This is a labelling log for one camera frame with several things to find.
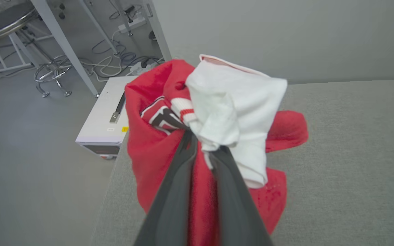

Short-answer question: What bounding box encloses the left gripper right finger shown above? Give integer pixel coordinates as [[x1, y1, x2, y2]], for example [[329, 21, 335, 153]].
[[210, 146, 275, 246]]

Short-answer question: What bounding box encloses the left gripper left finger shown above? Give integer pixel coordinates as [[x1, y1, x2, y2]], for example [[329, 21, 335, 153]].
[[134, 131, 198, 246]]

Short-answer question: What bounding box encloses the red and white garment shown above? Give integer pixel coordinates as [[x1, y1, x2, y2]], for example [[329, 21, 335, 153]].
[[124, 54, 309, 246]]

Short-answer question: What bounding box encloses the white box case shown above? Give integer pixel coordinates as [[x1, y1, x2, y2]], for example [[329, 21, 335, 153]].
[[75, 76, 139, 160]]

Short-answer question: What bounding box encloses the white power strip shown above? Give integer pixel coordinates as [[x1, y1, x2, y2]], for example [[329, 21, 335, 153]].
[[118, 17, 147, 34], [129, 61, 158, 76]]

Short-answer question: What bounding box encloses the white thin-legged table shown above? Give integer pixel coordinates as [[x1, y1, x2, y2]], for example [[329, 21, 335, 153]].
[[78, 0, 133, 56]]

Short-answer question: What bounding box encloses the black seat chrome stool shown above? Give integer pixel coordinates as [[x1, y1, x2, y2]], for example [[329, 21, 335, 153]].
[[0, 2, 73, 98]]

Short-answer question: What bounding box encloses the black strap handle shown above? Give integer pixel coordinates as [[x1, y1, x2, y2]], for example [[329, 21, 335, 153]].
[[109, 92, 126, 124]]

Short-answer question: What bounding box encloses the white cable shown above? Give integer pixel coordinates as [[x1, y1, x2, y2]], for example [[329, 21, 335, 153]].
[[81, 29, 139, 83]]

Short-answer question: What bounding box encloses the blue cable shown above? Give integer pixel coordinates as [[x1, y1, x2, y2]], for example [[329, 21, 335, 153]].
[[113, 39, 138, 65]]

